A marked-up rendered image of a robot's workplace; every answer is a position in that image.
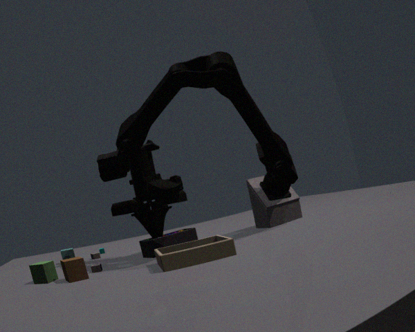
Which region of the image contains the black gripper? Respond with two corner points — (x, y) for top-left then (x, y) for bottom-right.
(111, 170), (187, 239)

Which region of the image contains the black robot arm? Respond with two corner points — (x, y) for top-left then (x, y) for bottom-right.
(97, 51), (298, 203)

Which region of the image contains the brown cube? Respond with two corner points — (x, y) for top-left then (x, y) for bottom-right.
(60, 257), (89, 283)

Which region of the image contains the olive rectangular tray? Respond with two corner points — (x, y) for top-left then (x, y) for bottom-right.
(154, 235), (237, 272)

